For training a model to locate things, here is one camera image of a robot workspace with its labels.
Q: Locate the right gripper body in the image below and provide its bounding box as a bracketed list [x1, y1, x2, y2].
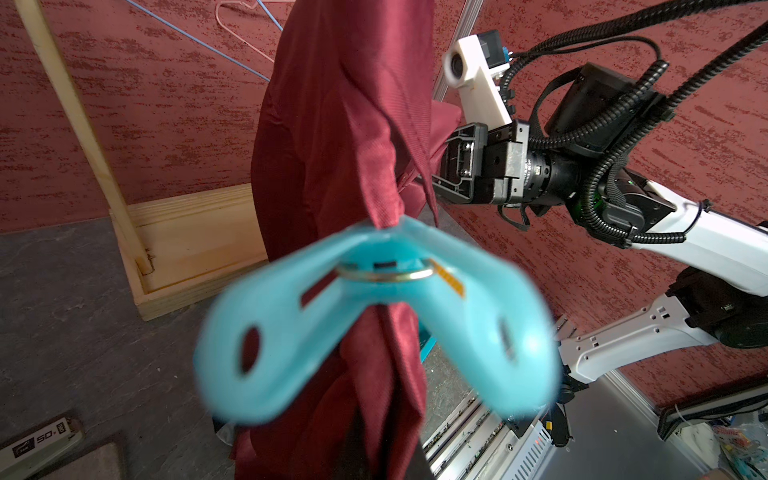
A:
[431, 121, 531, 205]

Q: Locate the maroon satin shirt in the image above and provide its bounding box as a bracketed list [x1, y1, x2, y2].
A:
[232, 1, 461, 479]

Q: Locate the blue wire hanger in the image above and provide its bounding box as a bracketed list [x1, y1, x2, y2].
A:
[125, 0, 284, 83]

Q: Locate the teal clothespin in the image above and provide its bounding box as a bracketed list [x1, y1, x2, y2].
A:
[194, 216, 562, 424]

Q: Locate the pink wire hanger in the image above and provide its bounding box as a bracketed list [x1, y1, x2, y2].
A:
[214, 0, 282, 64]

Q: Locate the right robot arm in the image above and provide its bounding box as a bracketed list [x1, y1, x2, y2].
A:
[430, 1, 767, 447]

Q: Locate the wooden clothes rack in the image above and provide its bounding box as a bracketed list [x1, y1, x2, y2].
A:
[15, 1, 267, 321]

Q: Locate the grey metal tin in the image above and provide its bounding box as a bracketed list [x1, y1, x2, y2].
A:
[39, 442, 127, 480]

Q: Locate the black stapler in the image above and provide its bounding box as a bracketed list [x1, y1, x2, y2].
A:
[1, 417, 84, 479]

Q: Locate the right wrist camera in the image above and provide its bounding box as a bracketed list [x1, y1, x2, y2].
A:
[443, 31, 511, 130]

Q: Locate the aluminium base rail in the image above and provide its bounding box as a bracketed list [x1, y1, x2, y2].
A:
[423, 391, 556, 480]

